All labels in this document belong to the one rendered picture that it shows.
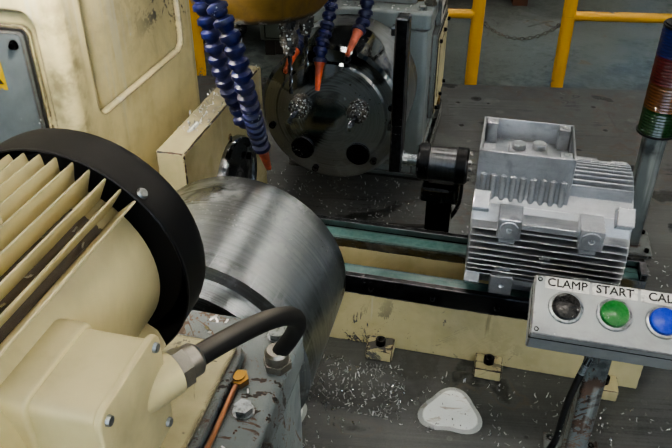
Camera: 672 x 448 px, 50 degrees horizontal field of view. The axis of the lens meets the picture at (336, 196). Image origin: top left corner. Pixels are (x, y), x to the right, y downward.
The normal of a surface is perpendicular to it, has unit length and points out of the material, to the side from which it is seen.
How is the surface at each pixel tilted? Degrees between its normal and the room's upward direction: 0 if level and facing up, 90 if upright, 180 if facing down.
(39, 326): 48
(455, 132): 0
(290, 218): 36
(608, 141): 0
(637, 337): 29
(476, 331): 90
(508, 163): 90
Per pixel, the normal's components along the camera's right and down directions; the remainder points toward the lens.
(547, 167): -0.24, 0.52
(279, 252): 0.57, -0.61
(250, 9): -0.01, 0.54
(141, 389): 0.97, 0.13
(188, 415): 0.00, -0.84
